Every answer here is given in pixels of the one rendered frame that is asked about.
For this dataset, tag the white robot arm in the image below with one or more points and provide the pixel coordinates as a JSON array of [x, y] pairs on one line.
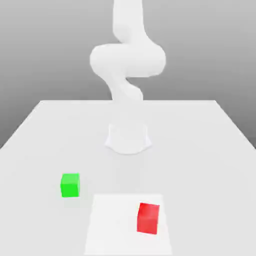
[[128, 60]]

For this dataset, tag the small green cube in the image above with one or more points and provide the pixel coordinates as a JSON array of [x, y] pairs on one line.
[[70, 186]]

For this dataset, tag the small red cube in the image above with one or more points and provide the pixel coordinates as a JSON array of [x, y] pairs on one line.
[[148, 219]]

